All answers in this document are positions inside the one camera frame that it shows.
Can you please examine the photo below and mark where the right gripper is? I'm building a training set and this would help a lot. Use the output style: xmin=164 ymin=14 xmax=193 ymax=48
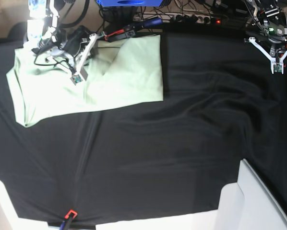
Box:
xmin=46 ymin=26 xmax=103 ymax=85

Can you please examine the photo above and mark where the black power strip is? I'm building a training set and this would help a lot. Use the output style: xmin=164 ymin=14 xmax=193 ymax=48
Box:
xmin=170 ymin=14 xmax=222 ymax=26

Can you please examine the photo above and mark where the red blue clamp bottom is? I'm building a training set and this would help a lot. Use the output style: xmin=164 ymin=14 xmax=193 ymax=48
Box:
xmin=59 ymin=209 xmax=78 ymax=230

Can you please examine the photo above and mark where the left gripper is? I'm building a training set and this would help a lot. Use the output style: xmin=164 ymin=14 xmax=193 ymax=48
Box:
xmin=244 ymin=34 xmax=287 ymax=74

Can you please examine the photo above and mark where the white table frame left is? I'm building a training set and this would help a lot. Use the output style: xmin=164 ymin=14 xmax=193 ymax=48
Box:
xmin=0 ymin=181 xmax=22 ymax=230

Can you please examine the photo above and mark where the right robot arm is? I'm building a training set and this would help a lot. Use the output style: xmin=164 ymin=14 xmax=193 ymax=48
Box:
xmin=24 ymin=0 xmax=105 ymax=85

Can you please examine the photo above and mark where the light green T-shirt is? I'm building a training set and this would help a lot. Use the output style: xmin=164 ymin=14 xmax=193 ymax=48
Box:
xmin=6 ymin=35 xmax=164 ymax=127

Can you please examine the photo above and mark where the white table frame right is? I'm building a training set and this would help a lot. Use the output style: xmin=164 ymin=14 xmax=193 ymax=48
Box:
xmin=219 ymin=159 xmax=287 ymax=230

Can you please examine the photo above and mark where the black table cloth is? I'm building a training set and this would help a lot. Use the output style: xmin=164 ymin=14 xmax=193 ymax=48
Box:
xmin=0 ymin=34 xmax=287 ymax=225

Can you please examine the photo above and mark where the white table frame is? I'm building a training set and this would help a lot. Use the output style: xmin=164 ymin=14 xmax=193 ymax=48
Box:
xmin=0 ymin=181 xmax=22 ymax=230
xmin=219 ymin=159 xmax=287 ymax=230

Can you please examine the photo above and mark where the red black clamp top centre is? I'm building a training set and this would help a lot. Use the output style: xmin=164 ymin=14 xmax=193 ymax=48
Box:
xmin=104 ymin=17 xmax=162 ymax=42

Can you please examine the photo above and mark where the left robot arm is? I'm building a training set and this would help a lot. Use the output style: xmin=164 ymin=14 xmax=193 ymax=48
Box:
xmin=244 ymin=0 xmax=287 ymax=74

